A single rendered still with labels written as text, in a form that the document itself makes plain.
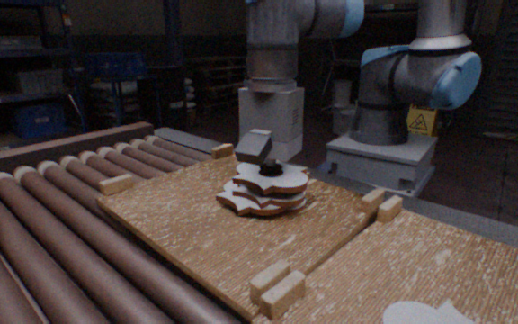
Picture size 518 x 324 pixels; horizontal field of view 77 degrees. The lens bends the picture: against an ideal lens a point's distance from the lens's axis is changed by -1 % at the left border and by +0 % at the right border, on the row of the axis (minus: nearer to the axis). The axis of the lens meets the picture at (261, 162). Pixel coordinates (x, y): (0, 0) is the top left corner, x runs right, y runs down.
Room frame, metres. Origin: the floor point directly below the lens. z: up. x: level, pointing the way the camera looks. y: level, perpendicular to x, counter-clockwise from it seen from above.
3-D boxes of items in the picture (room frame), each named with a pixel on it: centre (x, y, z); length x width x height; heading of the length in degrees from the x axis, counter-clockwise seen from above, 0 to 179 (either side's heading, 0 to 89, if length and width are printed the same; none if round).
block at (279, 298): (0.28, -0.03, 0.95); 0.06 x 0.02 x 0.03; 136
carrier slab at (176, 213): (0.54, 0.04, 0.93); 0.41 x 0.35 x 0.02; 48
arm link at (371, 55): (0.84, -0.31, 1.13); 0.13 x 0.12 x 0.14; 31
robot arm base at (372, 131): (0.85, -0.31, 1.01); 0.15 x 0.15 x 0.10
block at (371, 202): (0.50, -0.19, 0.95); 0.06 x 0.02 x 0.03; 138
